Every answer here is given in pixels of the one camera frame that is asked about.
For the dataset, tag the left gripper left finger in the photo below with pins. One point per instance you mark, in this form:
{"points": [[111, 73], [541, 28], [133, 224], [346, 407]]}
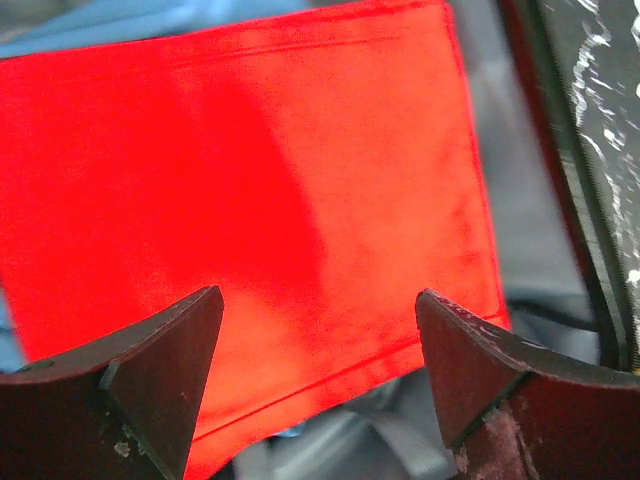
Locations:
{"points": [[121, 407]]}

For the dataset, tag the blue cloth garment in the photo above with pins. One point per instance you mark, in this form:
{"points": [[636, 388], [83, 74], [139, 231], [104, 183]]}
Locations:
{"points": [[108, 22]]}

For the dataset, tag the white black space suitcase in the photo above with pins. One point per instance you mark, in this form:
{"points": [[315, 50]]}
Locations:
{"points": [[390, 433]]}

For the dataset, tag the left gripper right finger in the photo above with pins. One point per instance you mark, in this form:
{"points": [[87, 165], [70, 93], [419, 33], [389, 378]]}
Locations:
{"points": [[511, 409]]}

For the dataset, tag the red garment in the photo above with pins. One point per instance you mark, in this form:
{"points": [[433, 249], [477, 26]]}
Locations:
{"points": [[320, 168]]}

